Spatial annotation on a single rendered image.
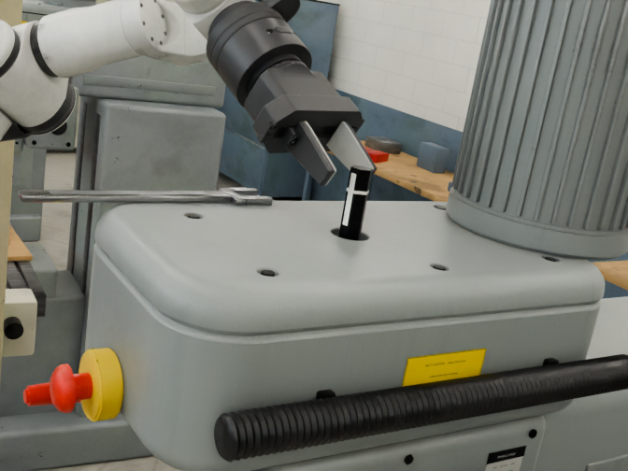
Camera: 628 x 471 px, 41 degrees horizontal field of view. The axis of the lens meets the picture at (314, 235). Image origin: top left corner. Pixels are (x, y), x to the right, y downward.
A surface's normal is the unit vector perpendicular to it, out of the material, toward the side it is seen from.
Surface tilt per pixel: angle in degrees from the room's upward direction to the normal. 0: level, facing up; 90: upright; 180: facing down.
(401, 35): 90
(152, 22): 68
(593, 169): 90
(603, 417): 90
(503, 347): 90
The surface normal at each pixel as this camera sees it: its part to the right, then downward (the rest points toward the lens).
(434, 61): -0.84, 0.02
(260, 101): -0.70, 0.09
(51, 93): 0.85, 0.25
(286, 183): 0.51, 0.32
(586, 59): -0.18, 0.25
